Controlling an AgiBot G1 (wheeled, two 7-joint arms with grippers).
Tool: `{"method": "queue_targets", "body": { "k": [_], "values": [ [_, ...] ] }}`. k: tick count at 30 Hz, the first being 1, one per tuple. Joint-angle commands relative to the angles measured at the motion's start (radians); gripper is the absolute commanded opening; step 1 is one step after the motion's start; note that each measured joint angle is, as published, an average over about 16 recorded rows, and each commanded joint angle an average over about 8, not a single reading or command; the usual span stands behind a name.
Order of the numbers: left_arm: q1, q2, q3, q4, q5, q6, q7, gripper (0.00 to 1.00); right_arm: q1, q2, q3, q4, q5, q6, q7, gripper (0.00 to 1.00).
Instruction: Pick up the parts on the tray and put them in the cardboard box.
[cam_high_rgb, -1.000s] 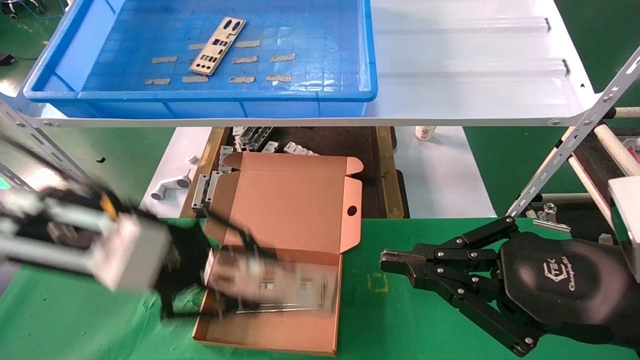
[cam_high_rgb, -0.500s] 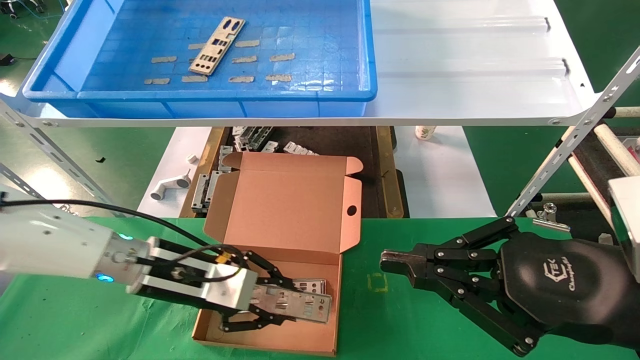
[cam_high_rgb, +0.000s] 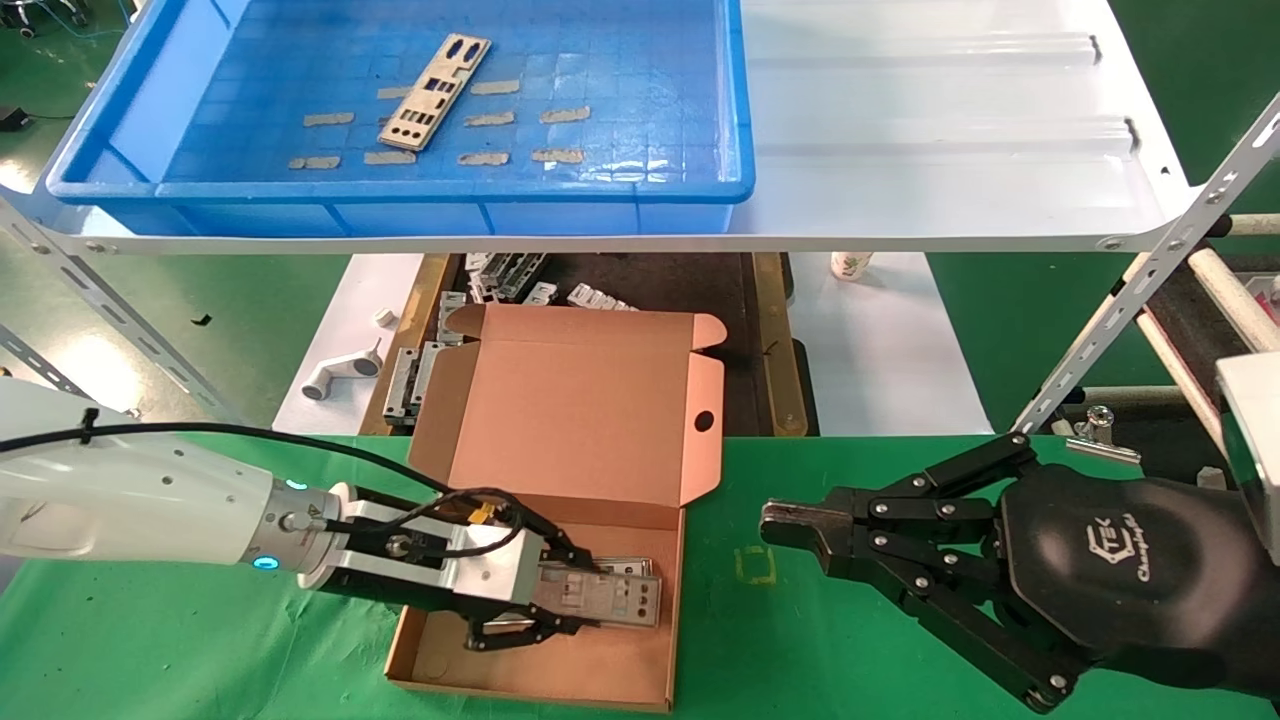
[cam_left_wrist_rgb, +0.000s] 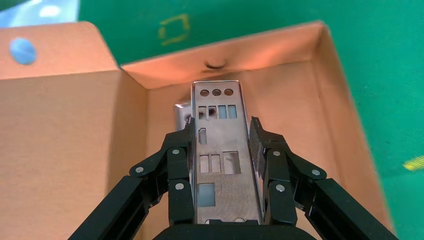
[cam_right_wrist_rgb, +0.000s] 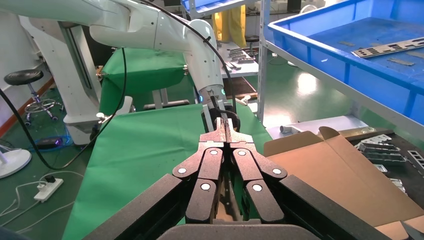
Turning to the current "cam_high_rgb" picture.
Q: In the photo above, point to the open brown cardboard box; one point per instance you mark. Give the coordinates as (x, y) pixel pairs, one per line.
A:
(580, 400)

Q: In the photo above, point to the white rack tube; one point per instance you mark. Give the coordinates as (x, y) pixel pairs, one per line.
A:
(1235, 300)
(1255, 225)
(1150, 395)
(1175, 370)

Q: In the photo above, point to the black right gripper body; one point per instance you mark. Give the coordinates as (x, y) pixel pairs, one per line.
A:
(1120, 570)

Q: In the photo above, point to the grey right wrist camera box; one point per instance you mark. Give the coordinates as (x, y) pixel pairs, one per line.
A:
(1255, 440)

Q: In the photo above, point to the white metal shelf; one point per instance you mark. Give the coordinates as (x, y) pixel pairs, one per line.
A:
(950, 150)

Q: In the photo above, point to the blue plastic tray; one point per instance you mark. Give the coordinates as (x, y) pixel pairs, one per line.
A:
(620, 60)

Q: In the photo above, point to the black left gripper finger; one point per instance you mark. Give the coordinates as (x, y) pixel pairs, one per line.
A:
(555, 545)
(520, 630)

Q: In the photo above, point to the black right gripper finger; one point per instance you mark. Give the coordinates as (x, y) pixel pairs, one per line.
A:
(950, 590)
(900, 505)

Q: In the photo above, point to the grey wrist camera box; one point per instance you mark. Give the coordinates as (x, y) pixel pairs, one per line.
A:
(1255, 440)
(480, 575)

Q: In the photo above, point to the white slotted frame brace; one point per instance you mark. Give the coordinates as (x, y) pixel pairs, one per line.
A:
(30, 358)

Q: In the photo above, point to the white slotted shelf strut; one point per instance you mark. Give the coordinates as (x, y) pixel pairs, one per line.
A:
(1150, 265)
(150, 338)

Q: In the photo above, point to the white pipe fitting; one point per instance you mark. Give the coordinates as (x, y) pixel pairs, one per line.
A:
(350, 368)

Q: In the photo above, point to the black chair base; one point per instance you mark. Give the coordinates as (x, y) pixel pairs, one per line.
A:
(22, 28)

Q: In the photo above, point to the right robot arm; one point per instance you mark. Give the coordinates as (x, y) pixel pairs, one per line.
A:
(1270, 660)

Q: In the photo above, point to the spare metal bracket plate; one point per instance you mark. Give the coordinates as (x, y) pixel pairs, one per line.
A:
(483, 275)
(540, 294)
(430, 365)
(400, 385)
(452, 320)
(600, 297)
(525, 275)

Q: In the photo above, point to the tan tape strip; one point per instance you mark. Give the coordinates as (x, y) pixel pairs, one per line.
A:
(484, 158)
(316, 162)
(559, 156)
(496, 87)
(566, 115)
(330, 119)
(385, 158)
(392, 93)
(491, 119)

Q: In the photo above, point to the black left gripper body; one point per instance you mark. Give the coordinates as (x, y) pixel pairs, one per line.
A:
(400, 598)

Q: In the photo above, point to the silver binder clip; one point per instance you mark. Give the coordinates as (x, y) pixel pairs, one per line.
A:
(1105, 450)

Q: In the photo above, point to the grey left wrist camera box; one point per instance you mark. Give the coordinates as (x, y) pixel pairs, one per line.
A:
(480, 575)

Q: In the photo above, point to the wood-framed black tray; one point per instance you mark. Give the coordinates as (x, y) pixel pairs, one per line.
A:
(680, 285)

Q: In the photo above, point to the perforated metal shield plate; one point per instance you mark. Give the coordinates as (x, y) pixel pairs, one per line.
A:
(630, 568)
(462, 72)
(620, 600)

